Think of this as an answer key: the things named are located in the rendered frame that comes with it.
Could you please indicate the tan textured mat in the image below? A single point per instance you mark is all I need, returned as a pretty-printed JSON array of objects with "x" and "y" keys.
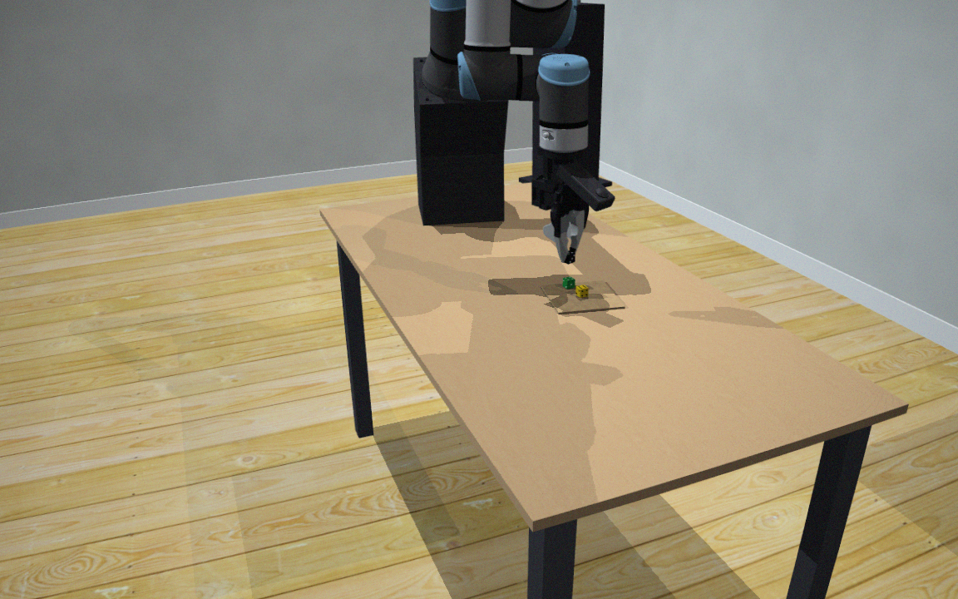
[{"x": 565, "y": 301}]

